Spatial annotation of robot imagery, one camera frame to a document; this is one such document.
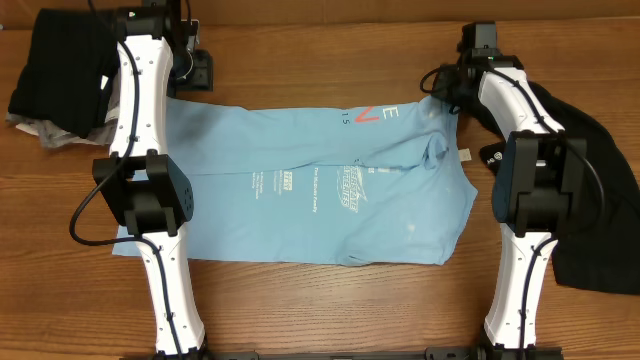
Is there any light blue printed t-shirt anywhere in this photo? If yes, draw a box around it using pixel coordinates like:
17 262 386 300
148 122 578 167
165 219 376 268
110 97 479 267

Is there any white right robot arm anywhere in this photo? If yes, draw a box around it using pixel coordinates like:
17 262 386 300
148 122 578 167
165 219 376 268
428 56 590 359

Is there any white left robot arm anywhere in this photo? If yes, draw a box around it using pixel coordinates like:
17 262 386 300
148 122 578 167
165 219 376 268
93 1 212 359

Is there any black folded garment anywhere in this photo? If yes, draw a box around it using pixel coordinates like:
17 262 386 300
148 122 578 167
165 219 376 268
8 9 119 138

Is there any grey folded garment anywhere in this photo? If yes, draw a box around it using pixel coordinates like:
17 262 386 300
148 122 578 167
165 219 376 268
5 76 119 149

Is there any black garment on right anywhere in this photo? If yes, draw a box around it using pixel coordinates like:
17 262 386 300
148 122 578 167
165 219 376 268
467 79 640 296

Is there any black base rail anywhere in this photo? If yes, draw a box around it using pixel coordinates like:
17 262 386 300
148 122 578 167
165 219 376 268
204 346 564 360

